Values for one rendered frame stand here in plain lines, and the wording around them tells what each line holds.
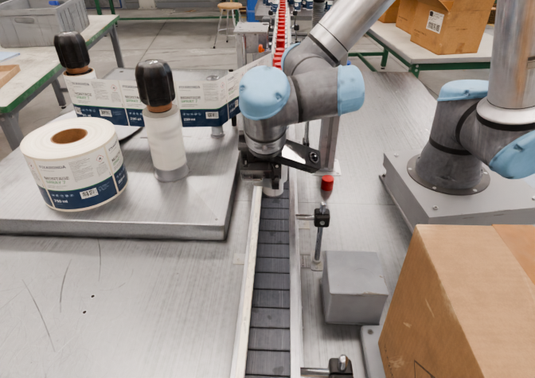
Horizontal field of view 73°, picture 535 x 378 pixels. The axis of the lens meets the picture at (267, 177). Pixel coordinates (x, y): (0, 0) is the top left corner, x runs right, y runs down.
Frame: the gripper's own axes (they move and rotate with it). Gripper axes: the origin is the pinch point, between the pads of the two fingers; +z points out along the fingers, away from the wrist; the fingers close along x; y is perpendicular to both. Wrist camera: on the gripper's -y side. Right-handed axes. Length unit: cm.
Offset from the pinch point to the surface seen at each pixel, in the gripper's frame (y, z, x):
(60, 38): 61, -4, -40
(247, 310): 4.1, -14.5, 29.2
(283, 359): -2.0, -14.4, 36.0
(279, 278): -1.0, -6.8, 22.7
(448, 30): -97, 80, -136
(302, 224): -6.3, 7.6, 7.2
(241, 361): 4.1, -18.6, 36.4
